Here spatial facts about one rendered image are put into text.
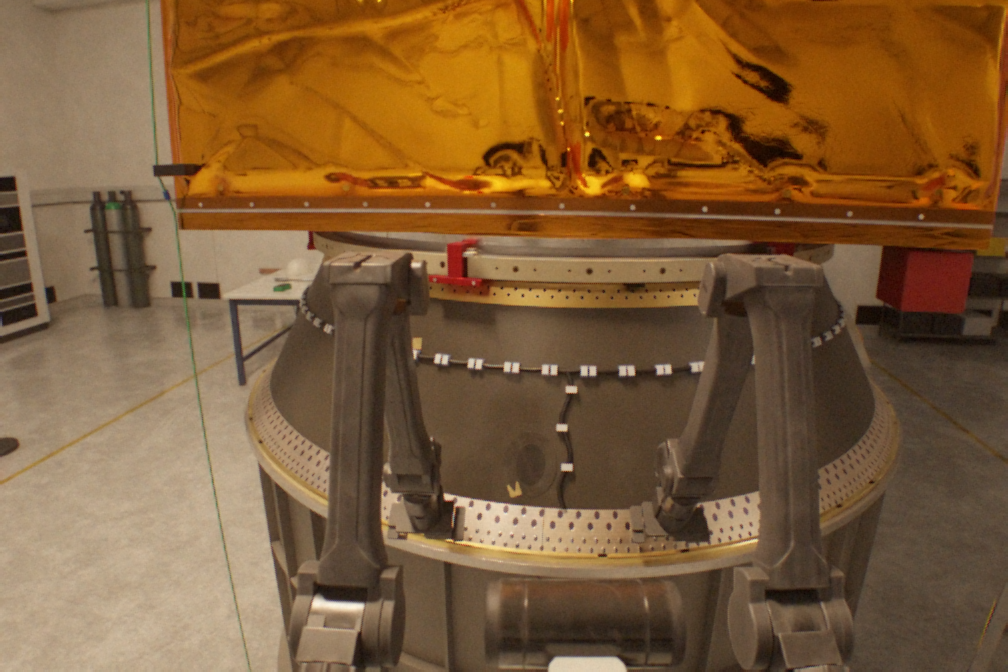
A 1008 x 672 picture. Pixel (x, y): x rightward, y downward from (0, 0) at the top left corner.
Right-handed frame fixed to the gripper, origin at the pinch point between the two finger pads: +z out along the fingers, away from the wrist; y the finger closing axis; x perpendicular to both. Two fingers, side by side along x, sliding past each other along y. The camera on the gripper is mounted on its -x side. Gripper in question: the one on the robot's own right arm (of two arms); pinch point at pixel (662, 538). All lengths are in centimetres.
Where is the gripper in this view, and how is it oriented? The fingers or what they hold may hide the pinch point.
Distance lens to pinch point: 119.3
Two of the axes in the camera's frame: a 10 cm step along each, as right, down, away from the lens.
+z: 0.2, 7.3, 6.8
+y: -10.0, -0.1, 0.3
